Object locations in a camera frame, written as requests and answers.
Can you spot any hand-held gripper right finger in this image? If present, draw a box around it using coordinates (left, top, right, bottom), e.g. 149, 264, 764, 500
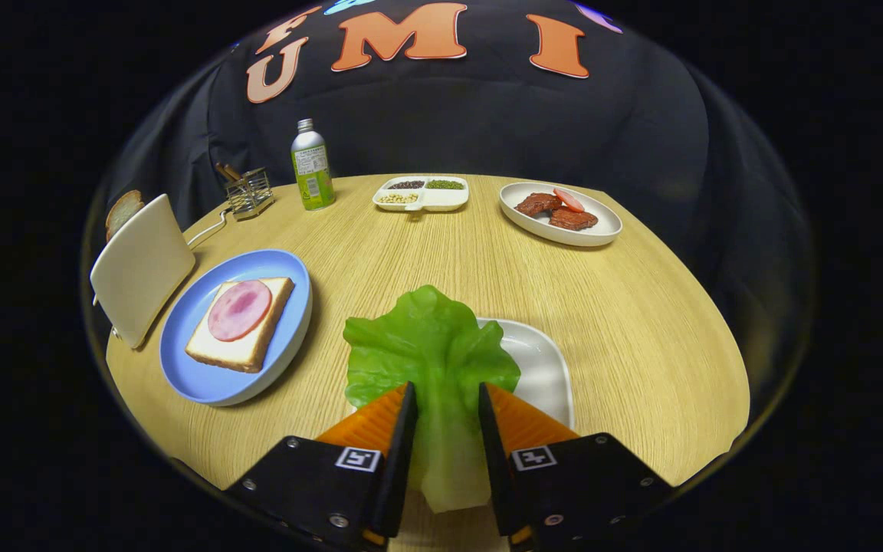
478, 382, 676, 549

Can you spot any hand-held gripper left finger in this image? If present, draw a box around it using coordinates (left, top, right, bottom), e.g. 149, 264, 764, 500
223, 381, 419, 549

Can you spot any green lettuce leaf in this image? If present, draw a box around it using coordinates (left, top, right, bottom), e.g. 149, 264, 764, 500
343, 285, 522, 514

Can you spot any toasted bread slice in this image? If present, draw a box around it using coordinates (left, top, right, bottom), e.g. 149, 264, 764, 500
105, 189, 145, 242

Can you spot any white square plate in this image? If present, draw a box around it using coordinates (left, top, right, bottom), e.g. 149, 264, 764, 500
476, 318, 576, 430

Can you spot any white square bread slice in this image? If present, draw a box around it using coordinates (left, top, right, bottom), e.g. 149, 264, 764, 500
185, 277, 295, 374

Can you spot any blue plate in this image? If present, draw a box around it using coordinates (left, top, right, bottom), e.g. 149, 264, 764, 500
159, 249, 313, 407

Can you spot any pink ham slice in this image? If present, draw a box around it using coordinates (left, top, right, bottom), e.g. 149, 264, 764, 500
207, 280, 274, 343

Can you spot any brown meat piece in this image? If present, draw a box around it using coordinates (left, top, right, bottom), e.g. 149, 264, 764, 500
549, 207, 599, 232
515, 192, 563, 218

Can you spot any white oval plate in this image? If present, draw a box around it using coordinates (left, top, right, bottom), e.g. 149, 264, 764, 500
499, 182, 623, 248

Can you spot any white divided dish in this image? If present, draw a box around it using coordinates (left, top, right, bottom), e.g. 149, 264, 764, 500
372, 176, 470, 218

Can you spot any silver bottle green label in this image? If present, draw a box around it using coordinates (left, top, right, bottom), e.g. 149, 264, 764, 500
291, 118, 336, 212

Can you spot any white toaster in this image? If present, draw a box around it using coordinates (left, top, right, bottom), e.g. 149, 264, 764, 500
90, 193, 197, 350

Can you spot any white toaster cable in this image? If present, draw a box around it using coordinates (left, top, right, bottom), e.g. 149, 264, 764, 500
185, 207, 234, 250

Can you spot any metal wire basket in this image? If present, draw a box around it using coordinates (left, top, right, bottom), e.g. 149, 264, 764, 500
224, 168, 275, 222

